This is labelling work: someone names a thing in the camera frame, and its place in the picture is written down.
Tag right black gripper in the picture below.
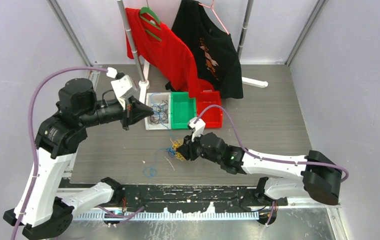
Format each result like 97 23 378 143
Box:
177 129 222 165

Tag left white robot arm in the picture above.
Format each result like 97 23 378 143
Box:
3 75 153 240

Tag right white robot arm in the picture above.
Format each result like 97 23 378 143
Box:
176 132 345 206

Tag white plastic bin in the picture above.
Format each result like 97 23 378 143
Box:
145 92 171 131

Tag white clothes rack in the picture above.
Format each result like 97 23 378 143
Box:
117 0 269 103

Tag red plastic bin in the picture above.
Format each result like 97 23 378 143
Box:
196 91 223 129

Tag green plastic bin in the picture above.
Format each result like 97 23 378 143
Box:
170 92 197 130

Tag red t-shirt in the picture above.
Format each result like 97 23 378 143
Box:
125 7 214 98

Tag green clothes hanger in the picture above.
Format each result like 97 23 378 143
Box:
139 6 161 42

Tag black t-shirt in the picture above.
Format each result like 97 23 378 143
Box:
172 0 243 99

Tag pink clothes hanger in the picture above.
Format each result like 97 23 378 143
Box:
199 0 230 35

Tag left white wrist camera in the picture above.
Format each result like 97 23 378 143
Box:
111 74 138 109

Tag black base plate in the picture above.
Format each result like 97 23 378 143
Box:
101 184 288 214

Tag white slotted cable duct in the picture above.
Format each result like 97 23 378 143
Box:
75 209 259 222

